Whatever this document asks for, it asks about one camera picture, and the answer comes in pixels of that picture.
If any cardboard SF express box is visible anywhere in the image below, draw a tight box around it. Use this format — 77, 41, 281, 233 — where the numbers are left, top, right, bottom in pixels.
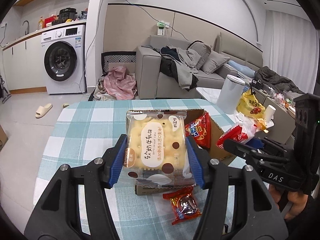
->
135, 109, 236, 196

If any red white snack packet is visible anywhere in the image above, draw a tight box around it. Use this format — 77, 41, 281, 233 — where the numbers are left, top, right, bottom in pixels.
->
216, 118, 268, 148

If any right hand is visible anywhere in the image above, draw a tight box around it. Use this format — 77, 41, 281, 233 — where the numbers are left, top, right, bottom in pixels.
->
268, 184, 308, 221

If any nougat cracker package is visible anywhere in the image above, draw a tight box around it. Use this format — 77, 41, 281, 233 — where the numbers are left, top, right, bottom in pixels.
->
121, 109, 195, 189

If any yellow plastic bag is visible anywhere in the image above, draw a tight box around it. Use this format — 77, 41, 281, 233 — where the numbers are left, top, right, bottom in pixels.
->
236, 89, 266, 119

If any cardboard box on floor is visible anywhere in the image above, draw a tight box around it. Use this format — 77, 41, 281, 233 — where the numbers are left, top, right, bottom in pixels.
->
0, 126, 8, 151

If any red chips bag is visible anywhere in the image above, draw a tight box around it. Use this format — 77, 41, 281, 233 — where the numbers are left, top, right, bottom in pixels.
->
185, 111, 211, 149

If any small red snack packet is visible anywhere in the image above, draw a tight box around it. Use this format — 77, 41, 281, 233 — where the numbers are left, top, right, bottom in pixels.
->
163, 186, 202, 225

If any beige slipper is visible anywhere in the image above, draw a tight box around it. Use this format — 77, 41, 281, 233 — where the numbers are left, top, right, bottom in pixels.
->
35, 103, 53, 119

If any teal plaid tablecloth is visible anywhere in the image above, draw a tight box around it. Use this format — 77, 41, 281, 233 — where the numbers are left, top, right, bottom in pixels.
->
33, 99, 233, 239

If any grey sofa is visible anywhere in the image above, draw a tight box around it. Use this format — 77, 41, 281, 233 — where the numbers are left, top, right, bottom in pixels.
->
135, 33, 263, 99

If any pink cloth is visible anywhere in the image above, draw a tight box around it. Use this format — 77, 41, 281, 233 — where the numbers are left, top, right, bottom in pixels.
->
103, 66, 137, 100

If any white side table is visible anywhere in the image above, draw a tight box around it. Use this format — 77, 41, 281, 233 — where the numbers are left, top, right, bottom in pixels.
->
195, 87, 297, 145

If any grey cushion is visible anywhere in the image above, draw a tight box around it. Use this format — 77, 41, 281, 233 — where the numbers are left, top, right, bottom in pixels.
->
200, 50, 230, 74

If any white electric kettle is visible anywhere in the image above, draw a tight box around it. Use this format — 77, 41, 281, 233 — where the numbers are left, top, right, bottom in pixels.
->
216, 74, 245, 114

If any white washing machine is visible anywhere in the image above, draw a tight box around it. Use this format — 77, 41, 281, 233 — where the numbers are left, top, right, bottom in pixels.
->
41, 24, 87, 94

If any white paper cup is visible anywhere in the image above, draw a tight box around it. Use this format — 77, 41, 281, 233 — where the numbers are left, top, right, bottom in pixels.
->
264, 105, 276, 122

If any pile of clothes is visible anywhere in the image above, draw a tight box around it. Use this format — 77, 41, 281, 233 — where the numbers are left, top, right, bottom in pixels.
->
159, 46, 201, 91

